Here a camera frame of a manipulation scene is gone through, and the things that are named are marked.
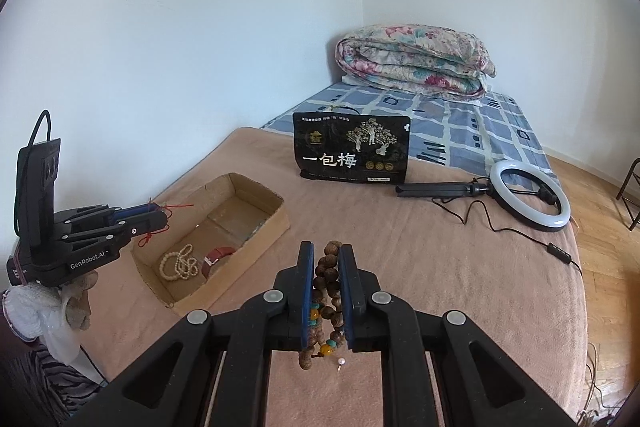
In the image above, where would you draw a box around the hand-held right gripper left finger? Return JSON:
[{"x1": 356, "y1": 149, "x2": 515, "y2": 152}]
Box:
[{"x1": 70, "y1": 241, "x2": 316, "y2": 427}]

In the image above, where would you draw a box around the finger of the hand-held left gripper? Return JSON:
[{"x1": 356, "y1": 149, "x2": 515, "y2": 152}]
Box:
[
  {"x1": 57, "y1": 202, "x2": 164, "y2": 229},
  {"x1": 60, "y1": 212, "x2": 170, "y2": 256}
]

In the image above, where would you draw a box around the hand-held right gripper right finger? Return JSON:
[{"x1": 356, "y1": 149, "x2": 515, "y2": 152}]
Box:
[{"x1": 338, "y1": 242, "x2": 576, "y2": 427}]

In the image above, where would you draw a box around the red string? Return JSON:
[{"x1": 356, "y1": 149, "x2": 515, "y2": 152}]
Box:
[{"x1": 137, "y1": 201, "x2": 193, "y2": 249}]

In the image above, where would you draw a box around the brown wooden bead necklace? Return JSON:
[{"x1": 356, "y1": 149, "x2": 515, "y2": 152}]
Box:
[{"x1": 297, "y1": 241, "x2": 351, "y2": 370}]

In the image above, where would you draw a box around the white pearl necklace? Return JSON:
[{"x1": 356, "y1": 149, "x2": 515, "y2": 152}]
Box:
[{"x1": 159, "y1": 244, "x2": 200, "y2": 282}]

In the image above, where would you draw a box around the cardboard box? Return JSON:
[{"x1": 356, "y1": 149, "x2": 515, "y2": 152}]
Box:
[{"x1": 131, "y1": 173, "x2": 292, "y2": 309}]

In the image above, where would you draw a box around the red strap watch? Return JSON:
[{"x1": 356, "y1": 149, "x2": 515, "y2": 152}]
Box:
[{"x1": 202, "y1": 247, "x2": 237, "y2": 278}]

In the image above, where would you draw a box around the person's left forearm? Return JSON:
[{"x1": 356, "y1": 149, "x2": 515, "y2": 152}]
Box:
[{"x1": 45, "y1": 324, "x2": 93, "y2": 378}]

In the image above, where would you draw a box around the person's left hand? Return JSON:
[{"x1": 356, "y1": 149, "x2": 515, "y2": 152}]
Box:
[{"x1": 1, "y1": 269, "x2": 97, "y2": 344}]

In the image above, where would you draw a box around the pink blanket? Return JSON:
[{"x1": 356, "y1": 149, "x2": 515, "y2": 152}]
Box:
[{"x1": 82, "y1": 127, "x2": 586, "y2": 427}]

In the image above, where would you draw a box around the black folded tripod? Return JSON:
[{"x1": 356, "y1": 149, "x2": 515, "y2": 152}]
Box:
[{"x1": 395, "y1": 179, "x2": 493, "y2": 200}]

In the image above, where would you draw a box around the black snack bag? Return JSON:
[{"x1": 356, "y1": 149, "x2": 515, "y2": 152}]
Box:
[{"x1": 292, "y1": 111, "x2": 412, "y2": 184}]

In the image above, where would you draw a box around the zebra striped clothing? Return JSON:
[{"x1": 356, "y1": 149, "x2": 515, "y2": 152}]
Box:
[{"x1": 0, "y1": 346, "x2": 103, "y2": 427}]

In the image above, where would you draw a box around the blue checked bed sheet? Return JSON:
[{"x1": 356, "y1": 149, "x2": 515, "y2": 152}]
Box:
[{"x1": 260, "y1": 82, "x2": 556, "y2": 172}]

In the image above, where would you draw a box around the folded floral quilt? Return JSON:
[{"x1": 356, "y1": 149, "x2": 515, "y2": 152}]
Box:
[{"x1": 335, "y1": 24, "x2": 497, "y2": 100}]

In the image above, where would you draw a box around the black metal clothes rack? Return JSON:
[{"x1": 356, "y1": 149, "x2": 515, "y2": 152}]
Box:
[{"x1": 616, "y1": 157, "x2": 640, "y2": 230}]

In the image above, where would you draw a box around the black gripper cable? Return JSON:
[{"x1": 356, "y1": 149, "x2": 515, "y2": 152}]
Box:
[{"x1": 27, "y1": 109, "x2": 54, "y2": 146}]

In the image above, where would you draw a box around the black ring light cable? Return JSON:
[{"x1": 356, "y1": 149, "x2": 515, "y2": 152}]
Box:
[{"x1": 431, "y1": 194, "x2": 583, "y2": 273}]

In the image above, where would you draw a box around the white ring light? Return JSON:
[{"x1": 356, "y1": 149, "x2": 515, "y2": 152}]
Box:
[{"x1": 487, "y1": 159, "x2": 571, "y2": 234}]

